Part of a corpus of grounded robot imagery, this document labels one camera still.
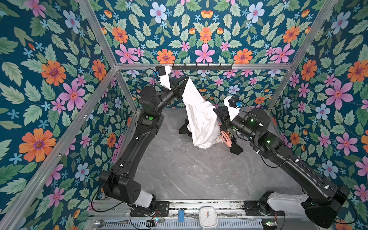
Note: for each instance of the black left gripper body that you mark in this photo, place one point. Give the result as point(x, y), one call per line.
point(174, 88)

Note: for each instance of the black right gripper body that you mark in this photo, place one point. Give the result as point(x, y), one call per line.
point(227, 125)

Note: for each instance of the white cloth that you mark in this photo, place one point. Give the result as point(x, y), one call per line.
point(203, 122)

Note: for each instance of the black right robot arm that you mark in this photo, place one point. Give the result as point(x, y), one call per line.
point(322, 199)

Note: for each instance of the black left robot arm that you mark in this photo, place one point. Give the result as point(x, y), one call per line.
point(118, 183)

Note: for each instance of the pink cloth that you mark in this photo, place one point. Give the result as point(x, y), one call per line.
point(224, 137)

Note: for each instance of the black cloth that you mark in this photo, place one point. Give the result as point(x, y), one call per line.
point(235, 149)

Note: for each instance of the white analog clock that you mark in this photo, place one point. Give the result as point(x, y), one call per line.
point(208, 218)

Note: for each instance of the blue small box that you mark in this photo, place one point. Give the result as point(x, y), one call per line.
point(181, 216)

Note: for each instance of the green circuit board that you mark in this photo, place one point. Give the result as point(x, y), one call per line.
point(154, 222)

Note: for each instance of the metal spoon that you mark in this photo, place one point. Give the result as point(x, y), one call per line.
point(102, 223)

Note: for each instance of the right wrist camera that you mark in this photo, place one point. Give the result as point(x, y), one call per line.
point(233, 105)

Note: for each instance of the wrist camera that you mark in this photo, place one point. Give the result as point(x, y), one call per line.
point(233, 105)
point(163, 75)

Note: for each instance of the black hook rail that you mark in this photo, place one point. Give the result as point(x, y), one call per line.
point(199, 67)

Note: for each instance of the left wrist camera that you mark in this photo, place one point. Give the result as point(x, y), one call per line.
point(163, 75)

